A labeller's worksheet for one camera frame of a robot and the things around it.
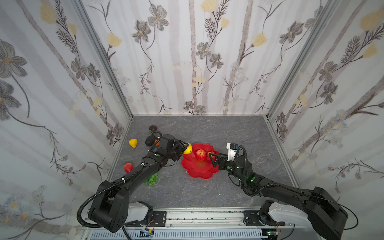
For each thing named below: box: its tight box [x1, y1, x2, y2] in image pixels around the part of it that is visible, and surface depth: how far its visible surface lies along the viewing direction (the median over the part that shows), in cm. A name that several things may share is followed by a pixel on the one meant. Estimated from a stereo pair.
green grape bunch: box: [144, 172, 159, 186], surface depth 88 cm
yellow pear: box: [129, 138, 138, 151], surface depth 103 cm
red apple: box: [196, 149, 206, 161], surface depth 94 cm
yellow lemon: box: [183, 143, 193, 155], surface depth 84 cm
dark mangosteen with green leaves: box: [149, 125, 158, 134], surface depth 109 cm
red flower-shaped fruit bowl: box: [181, 143, 220, 180], surface depth 95 cm
